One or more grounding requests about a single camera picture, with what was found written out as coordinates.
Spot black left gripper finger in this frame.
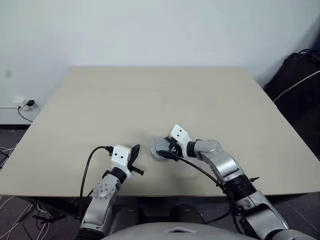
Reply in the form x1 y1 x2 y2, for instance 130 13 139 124
130 164 146 177
129 143 141 165

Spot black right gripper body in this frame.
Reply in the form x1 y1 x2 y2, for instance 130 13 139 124
166 137 184 158

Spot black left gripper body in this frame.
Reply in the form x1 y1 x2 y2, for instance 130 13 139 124
126 149 136 173

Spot grey round lid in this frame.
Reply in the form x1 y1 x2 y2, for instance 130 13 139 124
151 136 174 157

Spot dark rounded shape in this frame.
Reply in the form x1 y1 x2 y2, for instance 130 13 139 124
169 203 204 225

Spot silver robot torso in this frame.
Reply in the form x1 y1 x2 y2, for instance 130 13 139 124
99 221 241 240

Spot black bag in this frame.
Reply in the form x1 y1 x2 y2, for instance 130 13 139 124
263 48 320 161

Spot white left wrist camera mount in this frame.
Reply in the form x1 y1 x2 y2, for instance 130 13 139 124
110 144 133 177

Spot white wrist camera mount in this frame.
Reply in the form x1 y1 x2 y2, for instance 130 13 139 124
110 144 133 177
169 123 194 159

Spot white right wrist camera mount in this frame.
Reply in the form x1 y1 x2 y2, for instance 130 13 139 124
169 123 194 159

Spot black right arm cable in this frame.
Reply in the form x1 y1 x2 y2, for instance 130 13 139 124
174 155 238 225

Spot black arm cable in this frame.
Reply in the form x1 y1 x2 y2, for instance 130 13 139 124
174 155 238 225
78 145 115 221

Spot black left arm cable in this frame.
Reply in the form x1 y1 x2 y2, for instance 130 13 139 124
78 145 115 221

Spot black power cord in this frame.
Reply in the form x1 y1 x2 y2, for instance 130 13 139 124
16 104 34 124

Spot white floor cables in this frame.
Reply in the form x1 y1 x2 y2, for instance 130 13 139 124
0 146 65 240

